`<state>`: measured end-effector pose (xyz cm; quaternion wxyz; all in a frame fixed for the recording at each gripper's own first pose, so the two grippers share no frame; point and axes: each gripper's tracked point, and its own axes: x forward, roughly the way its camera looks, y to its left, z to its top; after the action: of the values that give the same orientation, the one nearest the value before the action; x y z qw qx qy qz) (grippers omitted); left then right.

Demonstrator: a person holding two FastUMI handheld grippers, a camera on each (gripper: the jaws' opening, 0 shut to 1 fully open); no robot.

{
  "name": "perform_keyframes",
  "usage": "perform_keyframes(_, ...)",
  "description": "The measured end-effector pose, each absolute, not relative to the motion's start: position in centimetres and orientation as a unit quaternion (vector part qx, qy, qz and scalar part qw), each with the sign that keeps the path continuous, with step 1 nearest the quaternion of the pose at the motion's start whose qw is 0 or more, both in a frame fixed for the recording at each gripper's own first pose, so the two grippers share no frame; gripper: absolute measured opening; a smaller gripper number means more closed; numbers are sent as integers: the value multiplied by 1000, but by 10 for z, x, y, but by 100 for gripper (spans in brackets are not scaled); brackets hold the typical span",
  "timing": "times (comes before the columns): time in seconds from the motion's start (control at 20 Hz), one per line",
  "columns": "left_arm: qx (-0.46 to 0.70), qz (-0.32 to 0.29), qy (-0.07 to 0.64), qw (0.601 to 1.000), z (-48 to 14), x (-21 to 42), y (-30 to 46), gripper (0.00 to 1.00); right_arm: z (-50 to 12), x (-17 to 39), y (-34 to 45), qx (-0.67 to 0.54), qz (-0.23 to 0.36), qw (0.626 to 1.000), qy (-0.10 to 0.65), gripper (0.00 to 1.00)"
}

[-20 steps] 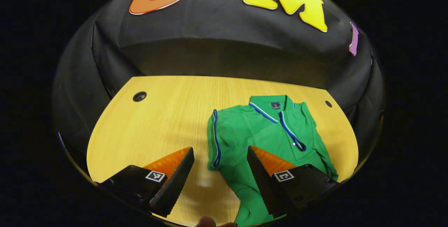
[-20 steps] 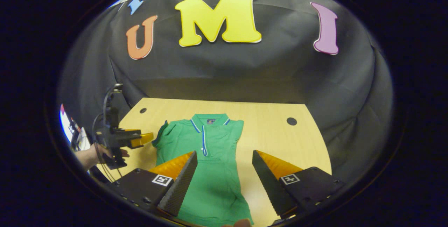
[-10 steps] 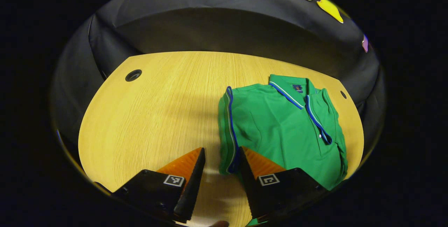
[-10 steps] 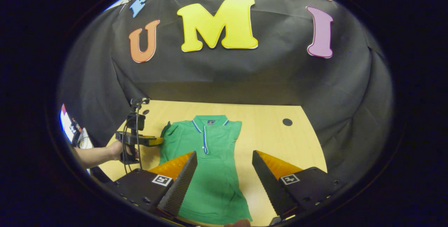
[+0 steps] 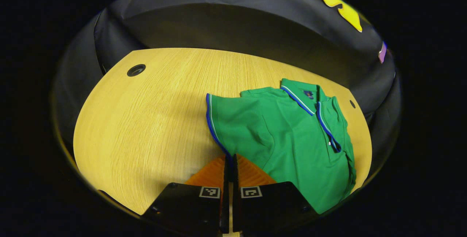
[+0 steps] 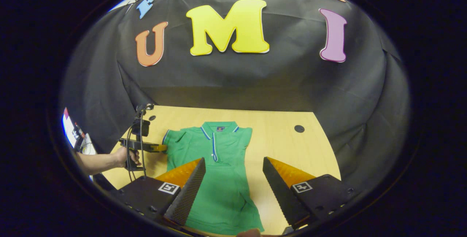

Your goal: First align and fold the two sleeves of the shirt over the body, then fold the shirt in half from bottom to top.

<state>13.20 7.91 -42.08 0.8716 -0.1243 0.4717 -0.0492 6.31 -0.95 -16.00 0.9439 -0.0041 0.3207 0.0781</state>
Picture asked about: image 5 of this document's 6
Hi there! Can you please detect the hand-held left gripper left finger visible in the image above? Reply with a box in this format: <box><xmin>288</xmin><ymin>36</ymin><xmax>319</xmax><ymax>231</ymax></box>
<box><xmin>140</xmin><ymin>154</ymin><xmax>230</xmax><ymax>234</ymax></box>

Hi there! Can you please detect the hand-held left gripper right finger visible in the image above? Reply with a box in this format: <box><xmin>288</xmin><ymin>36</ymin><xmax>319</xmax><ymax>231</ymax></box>
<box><xmin>232</xmin><ymin>154</ymin><xmax>318</xmax><ymax>234</ymax></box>

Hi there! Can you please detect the green T-shirt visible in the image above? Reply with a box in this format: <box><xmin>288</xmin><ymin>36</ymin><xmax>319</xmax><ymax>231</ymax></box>
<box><xmin>205</xmin><ymin>78</ymin><xmax>357</xmax><ymax>214</ymax></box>

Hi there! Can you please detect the black backdrop cloth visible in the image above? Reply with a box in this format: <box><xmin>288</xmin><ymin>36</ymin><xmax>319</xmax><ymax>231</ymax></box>
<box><xmin>53</xmin><ymin>0</ymin><xmax>402</xmax><ymax>183</ymax></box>

